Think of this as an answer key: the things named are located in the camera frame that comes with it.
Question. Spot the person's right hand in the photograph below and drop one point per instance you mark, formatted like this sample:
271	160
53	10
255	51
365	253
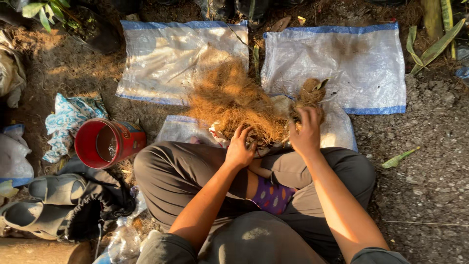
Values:
307	137

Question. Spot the person's left hand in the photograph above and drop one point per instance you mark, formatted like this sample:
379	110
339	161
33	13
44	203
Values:
238	150

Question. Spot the fibre-wrapped plant root ball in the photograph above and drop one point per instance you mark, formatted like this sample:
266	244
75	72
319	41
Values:
311	93

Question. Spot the heap of brown coconut fibre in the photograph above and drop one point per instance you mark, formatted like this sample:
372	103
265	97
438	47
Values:
234	99

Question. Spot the white red crumpled wrapper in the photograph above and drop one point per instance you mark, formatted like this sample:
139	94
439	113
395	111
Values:
218	135

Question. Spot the white woven sack blue-edged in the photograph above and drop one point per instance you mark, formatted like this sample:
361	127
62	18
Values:
183	130
165	58
362	66

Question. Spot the purple spotted sock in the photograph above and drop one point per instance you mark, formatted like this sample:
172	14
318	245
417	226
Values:
273	198

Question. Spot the person's grey-brown trousers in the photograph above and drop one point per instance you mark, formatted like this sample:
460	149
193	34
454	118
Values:
176	179

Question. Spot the person's dark grey shirt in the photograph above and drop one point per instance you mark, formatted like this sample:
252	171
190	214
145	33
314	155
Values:
256	240

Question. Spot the green fallen leaf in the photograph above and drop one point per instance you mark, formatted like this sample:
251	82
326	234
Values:
397	158

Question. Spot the red tin can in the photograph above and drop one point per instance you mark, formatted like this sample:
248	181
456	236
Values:
128	141

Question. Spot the dry brown leaf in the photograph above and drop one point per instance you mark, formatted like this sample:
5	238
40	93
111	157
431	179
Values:
280	24

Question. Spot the row of black nursery bags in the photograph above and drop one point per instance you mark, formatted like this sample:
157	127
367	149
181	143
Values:
234	9

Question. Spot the clear crumpled plastic bag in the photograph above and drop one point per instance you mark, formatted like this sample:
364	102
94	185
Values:
124	242

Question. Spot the black cloth bag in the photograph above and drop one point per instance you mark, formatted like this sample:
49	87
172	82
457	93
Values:
99	201

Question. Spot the long-leaved green plant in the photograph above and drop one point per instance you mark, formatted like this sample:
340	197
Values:
434	47

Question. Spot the blue plastic object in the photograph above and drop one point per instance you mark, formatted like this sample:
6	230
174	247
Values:
463	72

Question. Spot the teal white patterned cloth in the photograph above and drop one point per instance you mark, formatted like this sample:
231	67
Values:
67	119

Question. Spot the black plastic plant pot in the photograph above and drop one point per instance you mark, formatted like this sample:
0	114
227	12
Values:
97	31

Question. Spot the grey rubber sandal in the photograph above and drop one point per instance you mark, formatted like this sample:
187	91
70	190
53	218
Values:
55	189
33	220

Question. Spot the brown wooden log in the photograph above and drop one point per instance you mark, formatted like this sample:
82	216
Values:
40	252

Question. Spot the white plastic bag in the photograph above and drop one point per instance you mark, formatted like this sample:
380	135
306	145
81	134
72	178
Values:
13	157

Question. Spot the small broad-leaved green plant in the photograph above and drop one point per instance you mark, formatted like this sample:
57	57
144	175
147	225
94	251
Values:
45	11

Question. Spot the beige crumpled sack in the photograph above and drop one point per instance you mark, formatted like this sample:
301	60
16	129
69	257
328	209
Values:
9	69

